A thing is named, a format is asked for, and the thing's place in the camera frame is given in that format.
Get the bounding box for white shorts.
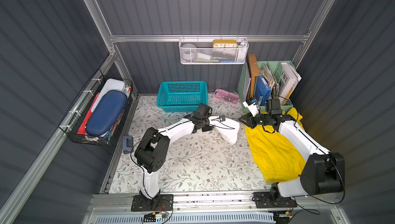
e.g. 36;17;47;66
210;117;240;145

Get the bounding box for yellow garment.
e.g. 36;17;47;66
244;125;306;183

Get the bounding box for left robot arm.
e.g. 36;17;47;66
134;103;213;208

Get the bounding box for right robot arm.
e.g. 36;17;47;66
239;99;345;201

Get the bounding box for tape roll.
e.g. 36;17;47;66
180;43;197;62

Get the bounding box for pink plastic box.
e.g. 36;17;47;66
213;89;239;105

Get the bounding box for green file organizer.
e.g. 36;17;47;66
237;60;296;114

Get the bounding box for blue folder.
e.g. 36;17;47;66
254;75;271;106

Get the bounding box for teal plastic basket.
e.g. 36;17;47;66
156;81;208;113

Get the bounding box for brown board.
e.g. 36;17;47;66
247;53;260;98

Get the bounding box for white book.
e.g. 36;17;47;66
278;63;302;105

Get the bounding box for grey hole punch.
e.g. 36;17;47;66
122;135;134;154

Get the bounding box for yellow clock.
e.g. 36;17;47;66
213;39;238;48

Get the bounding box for blue oval case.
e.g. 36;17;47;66
85;90;128;136

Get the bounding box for white flat box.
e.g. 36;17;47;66
90;79;125;113

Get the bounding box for red folder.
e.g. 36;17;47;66
77;94;99;135

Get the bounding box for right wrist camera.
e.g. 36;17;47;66
242;98;260;117

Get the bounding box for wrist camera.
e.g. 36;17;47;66
209;115;226;122
242;98;260;117

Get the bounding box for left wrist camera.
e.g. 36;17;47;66
209;115;226;122

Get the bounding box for white wire wall basket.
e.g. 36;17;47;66
179;37;250;65

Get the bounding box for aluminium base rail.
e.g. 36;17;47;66
82;190;350;224

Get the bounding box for black wire side basket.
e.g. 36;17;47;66
59;70;134;147

